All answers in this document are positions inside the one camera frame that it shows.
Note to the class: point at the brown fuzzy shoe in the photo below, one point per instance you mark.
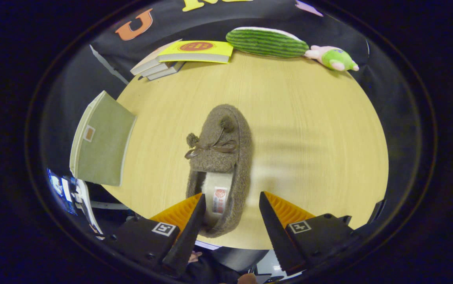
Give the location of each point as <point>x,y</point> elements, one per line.
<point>222,161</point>

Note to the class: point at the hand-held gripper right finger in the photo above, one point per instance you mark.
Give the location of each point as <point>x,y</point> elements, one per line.
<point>277,236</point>

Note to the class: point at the blue printed carton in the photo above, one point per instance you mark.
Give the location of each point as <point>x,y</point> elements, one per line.
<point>62,189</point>

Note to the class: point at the watermelon slice plush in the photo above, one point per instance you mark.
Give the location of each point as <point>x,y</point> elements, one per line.
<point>266,43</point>

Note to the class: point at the yellow book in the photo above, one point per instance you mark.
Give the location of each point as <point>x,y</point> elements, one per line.
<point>199,49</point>

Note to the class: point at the white book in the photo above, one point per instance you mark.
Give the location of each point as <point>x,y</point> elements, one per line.
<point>157,70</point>

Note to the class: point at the green fabric storage box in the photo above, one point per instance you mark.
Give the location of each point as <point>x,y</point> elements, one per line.
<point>104,146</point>

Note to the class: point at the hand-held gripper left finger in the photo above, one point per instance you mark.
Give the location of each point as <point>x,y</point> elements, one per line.
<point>189,236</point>

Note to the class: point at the beige book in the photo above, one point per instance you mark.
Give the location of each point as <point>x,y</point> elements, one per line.
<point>149,63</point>

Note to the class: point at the green and pink plush toy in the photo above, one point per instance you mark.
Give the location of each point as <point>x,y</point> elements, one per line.
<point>335,59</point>

